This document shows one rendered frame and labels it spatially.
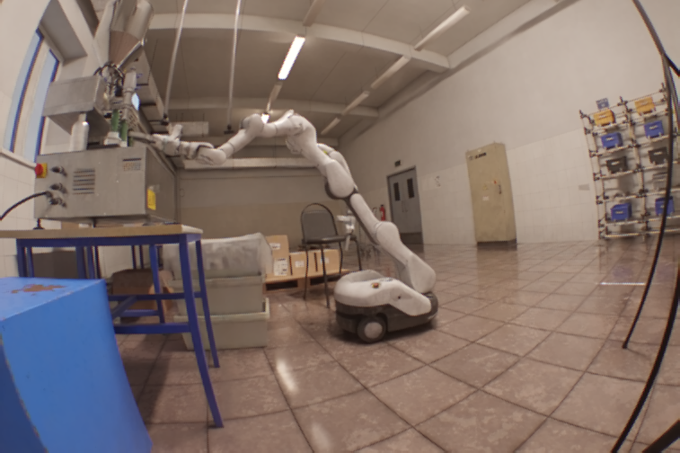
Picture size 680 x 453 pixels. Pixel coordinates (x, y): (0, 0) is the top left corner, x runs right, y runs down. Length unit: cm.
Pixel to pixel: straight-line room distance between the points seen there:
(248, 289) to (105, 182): 105
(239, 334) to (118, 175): 119
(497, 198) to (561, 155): 149
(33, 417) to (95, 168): 79
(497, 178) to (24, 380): 574
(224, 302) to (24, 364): 138
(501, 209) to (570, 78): 273
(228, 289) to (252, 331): 29
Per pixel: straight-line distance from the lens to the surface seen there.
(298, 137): 177
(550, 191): 545
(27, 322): 60
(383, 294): 164
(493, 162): 564
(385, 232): 178
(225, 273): 174
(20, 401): 59
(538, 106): 568
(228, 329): 181
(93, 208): 107
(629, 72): 528
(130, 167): 103
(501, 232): 559
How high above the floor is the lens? 71
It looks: 6 degrees up
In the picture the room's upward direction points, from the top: 5 degrees counter-clockwise
